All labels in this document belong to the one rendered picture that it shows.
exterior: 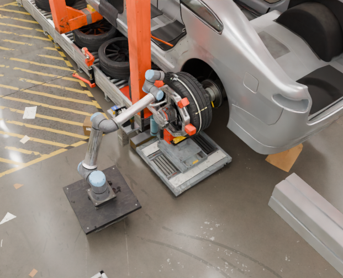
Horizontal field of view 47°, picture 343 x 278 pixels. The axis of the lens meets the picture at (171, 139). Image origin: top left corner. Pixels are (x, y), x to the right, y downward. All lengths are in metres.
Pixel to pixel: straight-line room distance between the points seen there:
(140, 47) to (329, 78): 2.15
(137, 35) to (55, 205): 2.01
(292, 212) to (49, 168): 3.91
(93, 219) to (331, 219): 3.09
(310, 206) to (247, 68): 2.50
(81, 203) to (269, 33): 2.89
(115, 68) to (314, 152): 2.71
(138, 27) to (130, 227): 2.01
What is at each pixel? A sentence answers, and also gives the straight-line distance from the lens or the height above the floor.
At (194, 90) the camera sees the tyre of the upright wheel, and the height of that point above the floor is 1.15.
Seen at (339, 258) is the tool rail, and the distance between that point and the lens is 1.17.
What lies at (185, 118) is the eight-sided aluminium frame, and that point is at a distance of 3.86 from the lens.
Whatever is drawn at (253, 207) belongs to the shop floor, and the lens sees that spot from 4.51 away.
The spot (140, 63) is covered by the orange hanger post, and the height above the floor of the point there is 1.26.
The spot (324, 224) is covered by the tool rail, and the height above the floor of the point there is 2.82.
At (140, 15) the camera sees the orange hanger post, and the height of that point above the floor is 1.79.
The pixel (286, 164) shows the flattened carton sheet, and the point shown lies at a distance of 4.95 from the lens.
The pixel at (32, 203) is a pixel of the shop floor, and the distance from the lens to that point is 4.60.
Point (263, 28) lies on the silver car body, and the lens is 5.09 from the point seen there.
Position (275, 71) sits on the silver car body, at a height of 1.67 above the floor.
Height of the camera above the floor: 3.74
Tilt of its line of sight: 49 degrees down
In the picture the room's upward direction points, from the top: 3 degrees clockwise
